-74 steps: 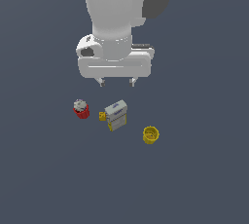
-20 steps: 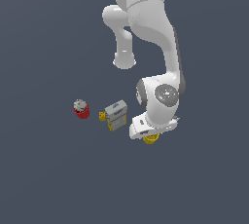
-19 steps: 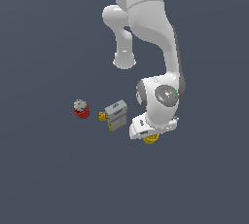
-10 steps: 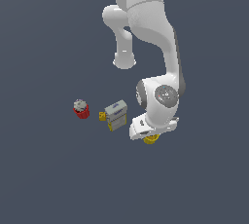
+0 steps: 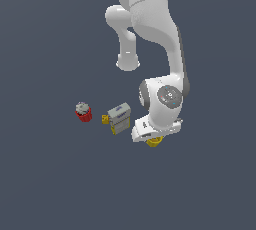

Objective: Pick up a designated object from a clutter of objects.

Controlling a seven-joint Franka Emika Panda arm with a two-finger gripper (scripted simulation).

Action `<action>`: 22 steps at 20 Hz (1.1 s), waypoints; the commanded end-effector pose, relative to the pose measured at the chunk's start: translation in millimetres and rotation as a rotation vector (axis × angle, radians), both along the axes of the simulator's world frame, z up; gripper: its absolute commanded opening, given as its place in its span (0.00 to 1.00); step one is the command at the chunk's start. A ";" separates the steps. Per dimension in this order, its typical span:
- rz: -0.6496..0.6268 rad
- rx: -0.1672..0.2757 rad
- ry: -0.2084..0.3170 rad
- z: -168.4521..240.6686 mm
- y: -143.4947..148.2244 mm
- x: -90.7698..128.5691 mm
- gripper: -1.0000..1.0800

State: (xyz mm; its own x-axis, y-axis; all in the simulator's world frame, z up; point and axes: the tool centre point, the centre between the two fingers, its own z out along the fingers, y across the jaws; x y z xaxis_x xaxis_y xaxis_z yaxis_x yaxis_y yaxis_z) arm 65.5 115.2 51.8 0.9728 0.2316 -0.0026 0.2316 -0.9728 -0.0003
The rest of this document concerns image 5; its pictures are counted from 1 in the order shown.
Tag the yellow cup-shaped object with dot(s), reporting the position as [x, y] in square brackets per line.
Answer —
[154, 141]

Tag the small yellow cube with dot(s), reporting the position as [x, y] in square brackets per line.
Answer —
[105, 119]

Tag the red cupcake with grey frosting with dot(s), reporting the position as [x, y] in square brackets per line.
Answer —
[83, 111]

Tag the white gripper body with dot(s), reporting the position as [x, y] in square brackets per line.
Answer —
[151, 128]

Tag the grey and yellow box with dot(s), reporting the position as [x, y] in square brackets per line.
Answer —
[119, 117]

